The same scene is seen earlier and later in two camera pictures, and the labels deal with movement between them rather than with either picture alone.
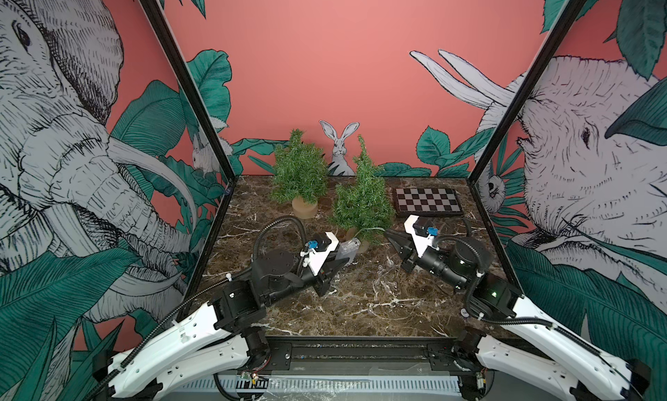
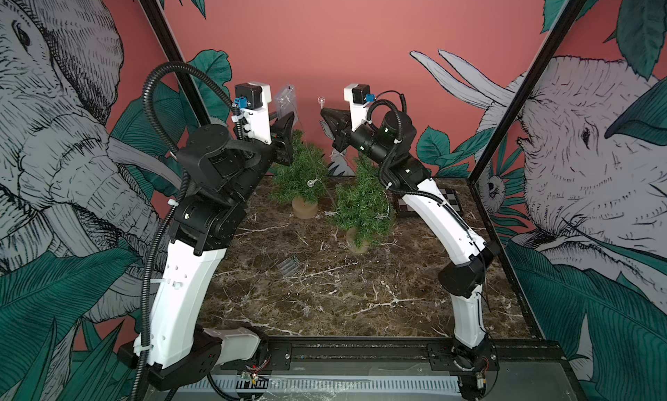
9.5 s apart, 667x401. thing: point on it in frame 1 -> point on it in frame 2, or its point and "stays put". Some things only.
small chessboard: x=424 y=201 stays put
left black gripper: x=326 y=274 -> x=280 y=142
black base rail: x=366 y=353 stays put
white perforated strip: x=336 y=383 stays put
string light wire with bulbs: x=367 y=228 -> x=313 y=181
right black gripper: x=411 y=259 -> x=340 y=124
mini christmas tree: x=362 y=206 stays put
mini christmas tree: x=300 y=175 stays put
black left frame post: x=193 y=95 stays put
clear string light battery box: x=348 y=249 -> x=285 y=101
